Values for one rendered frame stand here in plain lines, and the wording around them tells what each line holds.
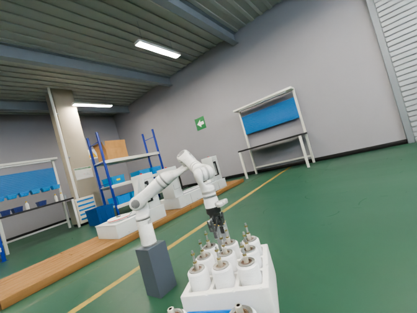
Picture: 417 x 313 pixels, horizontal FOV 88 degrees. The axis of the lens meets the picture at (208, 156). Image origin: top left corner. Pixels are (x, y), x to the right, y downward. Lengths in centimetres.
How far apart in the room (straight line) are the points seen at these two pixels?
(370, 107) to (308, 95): 127
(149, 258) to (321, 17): 584
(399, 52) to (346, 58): 87
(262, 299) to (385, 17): 556
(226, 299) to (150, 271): 61
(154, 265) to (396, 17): 572
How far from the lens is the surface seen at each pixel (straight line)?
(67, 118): 775
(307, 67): 598
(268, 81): 620
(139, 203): 143
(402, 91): 568
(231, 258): 116
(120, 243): 301
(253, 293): 104
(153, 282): 155
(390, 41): 581
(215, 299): 108
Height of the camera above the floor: 72
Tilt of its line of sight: 1 degrees up
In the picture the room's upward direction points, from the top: 16 degrees counter-clockwise
